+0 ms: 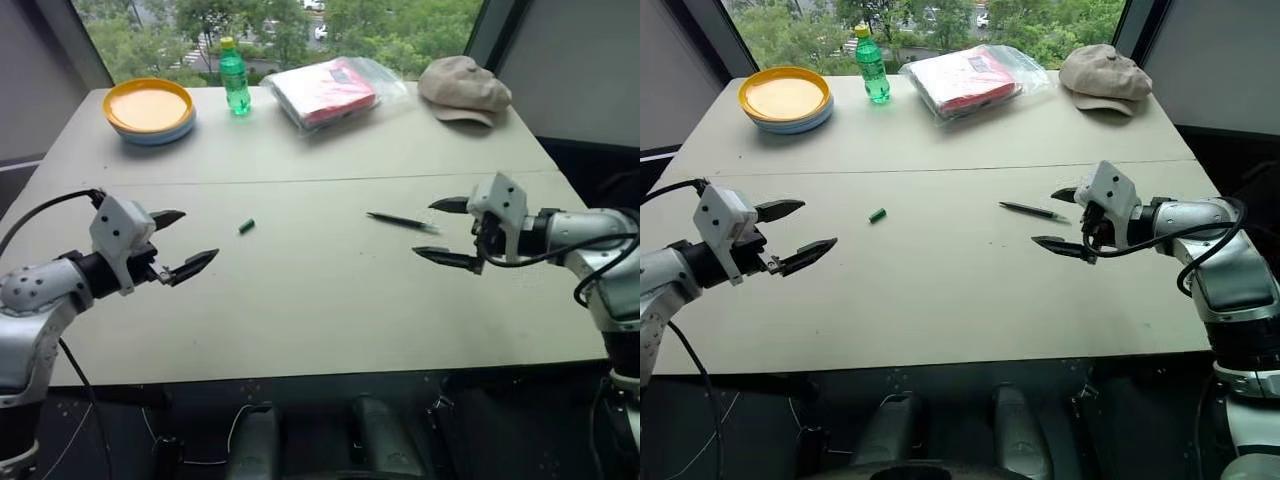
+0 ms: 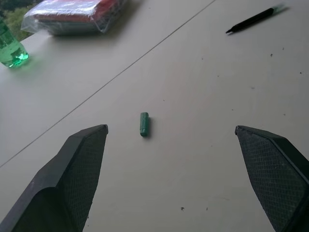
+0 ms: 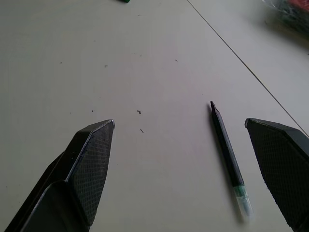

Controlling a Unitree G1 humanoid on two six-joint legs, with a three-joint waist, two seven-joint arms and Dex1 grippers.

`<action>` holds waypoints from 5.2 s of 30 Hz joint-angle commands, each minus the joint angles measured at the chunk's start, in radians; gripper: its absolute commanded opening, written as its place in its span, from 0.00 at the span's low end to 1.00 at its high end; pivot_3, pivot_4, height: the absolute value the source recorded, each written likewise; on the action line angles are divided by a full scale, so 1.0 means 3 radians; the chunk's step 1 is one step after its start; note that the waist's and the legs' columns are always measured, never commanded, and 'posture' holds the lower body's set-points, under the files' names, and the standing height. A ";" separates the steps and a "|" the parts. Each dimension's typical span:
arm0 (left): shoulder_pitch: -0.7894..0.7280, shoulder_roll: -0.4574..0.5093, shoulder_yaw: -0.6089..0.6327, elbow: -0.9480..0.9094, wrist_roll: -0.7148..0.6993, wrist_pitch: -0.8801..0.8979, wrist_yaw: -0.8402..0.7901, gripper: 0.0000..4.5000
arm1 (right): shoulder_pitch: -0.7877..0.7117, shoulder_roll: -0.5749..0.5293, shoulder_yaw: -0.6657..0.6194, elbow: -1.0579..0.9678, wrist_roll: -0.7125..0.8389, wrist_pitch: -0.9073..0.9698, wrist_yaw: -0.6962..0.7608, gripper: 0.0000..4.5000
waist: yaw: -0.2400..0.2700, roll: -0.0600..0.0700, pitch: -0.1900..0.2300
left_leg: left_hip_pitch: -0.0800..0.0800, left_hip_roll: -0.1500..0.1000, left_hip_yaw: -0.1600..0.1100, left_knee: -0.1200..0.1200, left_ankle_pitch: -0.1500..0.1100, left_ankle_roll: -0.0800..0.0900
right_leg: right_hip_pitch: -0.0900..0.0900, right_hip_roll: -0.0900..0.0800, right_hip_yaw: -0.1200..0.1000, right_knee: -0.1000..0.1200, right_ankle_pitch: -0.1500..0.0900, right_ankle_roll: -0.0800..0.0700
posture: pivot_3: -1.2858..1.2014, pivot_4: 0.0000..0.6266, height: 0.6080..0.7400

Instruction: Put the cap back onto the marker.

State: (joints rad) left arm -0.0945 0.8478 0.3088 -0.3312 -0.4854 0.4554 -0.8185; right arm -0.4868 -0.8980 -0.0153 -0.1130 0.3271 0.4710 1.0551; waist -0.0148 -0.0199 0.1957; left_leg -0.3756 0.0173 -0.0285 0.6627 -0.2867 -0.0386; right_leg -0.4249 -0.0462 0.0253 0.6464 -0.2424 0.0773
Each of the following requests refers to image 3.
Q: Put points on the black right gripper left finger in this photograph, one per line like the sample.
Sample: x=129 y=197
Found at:
x=79 y=174

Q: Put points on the black uncapped pen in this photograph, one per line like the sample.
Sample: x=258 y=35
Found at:
x=229 y=159

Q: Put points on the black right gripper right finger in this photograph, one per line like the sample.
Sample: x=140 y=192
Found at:
x=282 y=164

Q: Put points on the small green object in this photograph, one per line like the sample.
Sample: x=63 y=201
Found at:
x=124 y=1

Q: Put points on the clear bag with colourful items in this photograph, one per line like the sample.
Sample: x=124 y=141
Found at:
x=290 y=17

